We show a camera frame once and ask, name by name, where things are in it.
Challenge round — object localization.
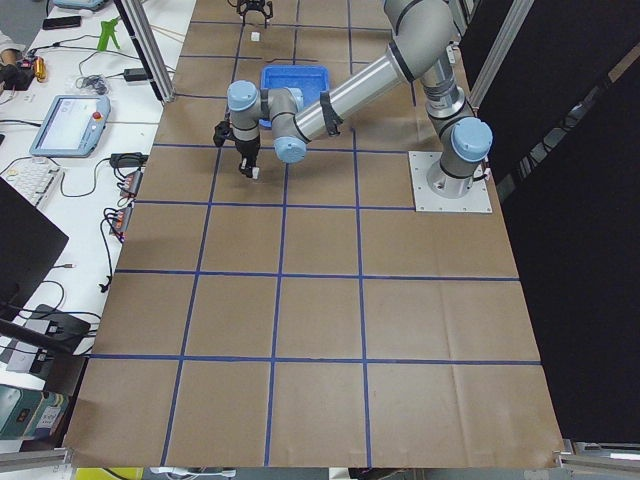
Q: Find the black monitor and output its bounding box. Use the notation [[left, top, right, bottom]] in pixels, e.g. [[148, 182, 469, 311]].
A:
[[1, 180, 69, 320]]

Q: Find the blue teach pendant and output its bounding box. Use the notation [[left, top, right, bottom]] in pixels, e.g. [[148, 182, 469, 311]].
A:
[[29, 95, 111, 158]]

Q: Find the blue plastic tray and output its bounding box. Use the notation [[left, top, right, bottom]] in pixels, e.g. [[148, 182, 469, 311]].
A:
[[260, 65, 330, 110]]

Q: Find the white keyboard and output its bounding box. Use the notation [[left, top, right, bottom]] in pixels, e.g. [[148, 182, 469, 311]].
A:
[[1, 158, 62, 210]]

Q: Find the aluminium frame post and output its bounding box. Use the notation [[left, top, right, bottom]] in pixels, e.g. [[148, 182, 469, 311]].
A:
[[114, 0, 175, 104]]

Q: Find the black power adapter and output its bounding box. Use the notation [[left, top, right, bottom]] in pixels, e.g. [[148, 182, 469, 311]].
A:
[[122, 68, 149, 82]]

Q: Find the black smartphone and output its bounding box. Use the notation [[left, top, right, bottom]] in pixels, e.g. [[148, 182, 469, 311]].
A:
[[42, 15, 82, 31]]

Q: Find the green handled reacher grabber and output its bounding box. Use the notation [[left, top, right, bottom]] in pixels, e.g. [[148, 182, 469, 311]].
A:
[[96, 17, 121, 52]]

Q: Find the black usb hub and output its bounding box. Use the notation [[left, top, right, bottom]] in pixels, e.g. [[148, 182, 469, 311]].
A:
[[118, 170, 143, 198]]

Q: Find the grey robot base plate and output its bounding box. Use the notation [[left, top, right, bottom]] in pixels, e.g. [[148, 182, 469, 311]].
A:
[[408, 151, 493, 214]]

